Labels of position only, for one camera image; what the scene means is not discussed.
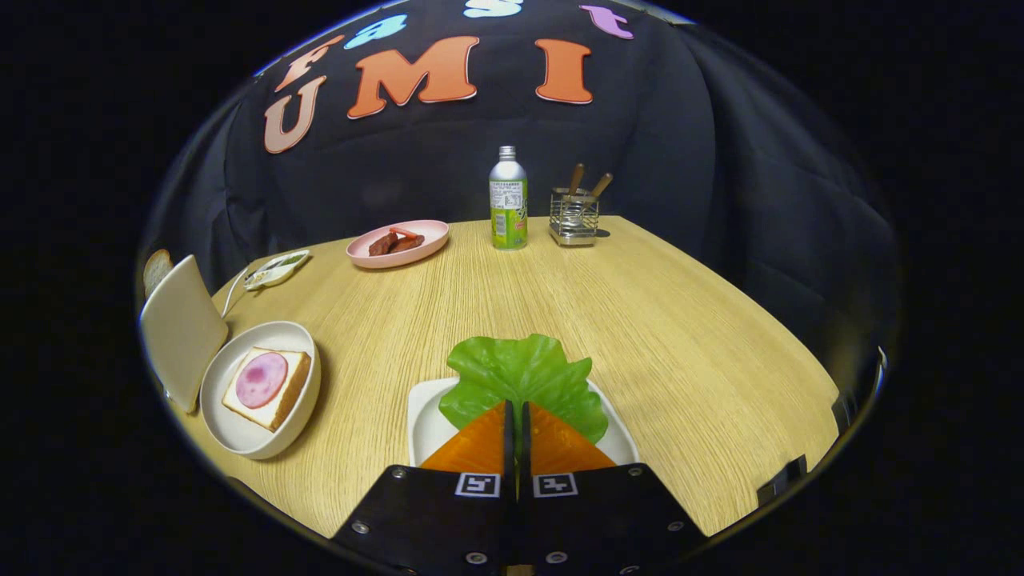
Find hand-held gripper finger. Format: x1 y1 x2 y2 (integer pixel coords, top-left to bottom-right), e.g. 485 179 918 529
520 400 709 576
330 400 517 576

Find green lettuce leaf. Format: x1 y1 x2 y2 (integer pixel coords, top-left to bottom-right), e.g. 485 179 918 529
438 334 609 445

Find toasted bread slice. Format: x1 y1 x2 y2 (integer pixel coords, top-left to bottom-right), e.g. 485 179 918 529
142 249 173 297

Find square white plate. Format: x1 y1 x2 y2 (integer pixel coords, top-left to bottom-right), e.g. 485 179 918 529
407 376 641 467

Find white bread slice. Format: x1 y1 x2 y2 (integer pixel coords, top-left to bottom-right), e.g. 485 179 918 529
222 346 312 434

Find pink plate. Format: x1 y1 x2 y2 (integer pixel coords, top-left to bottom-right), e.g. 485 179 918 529
346 219 450 270

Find dark red meat pieces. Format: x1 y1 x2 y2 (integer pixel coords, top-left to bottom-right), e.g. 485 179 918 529
368 230 426 257

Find silver bottle with green label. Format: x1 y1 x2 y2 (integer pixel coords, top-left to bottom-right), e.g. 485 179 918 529
489 146 529 251

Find pink ham slice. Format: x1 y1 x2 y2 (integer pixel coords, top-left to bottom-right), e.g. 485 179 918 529
235 352 289 410

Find round white plate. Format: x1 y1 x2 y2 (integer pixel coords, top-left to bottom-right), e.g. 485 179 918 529
200 321 322 460

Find white divided condiment dish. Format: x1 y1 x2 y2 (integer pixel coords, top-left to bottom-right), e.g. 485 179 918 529
244 250 311 290

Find black backdrop cloth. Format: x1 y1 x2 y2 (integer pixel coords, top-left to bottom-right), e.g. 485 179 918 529
140 0 901 385

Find white toaster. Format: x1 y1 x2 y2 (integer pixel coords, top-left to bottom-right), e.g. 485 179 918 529
140 254 230 414

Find metal wire utensil holder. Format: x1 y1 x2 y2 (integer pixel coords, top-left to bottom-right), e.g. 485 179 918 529
549 187 600 246

